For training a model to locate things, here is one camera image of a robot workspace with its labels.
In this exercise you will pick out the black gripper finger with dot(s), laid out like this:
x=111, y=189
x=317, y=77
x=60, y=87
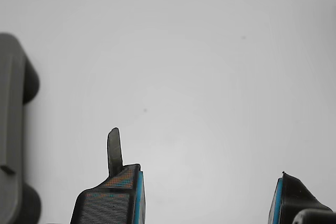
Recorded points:
x=110, y=203
x=291, y=197

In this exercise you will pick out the grey frame holder with ridges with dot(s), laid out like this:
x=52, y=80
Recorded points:
x=10, y=103

